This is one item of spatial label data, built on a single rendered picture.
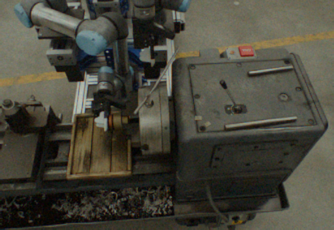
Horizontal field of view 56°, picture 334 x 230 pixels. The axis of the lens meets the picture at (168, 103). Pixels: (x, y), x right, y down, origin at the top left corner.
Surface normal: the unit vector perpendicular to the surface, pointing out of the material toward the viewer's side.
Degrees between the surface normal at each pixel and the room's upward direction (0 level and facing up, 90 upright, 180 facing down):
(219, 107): 0
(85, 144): 0
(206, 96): 0
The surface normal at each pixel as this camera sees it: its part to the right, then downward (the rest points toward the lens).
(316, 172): 0.00, -0.58
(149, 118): 0.04, -0.09
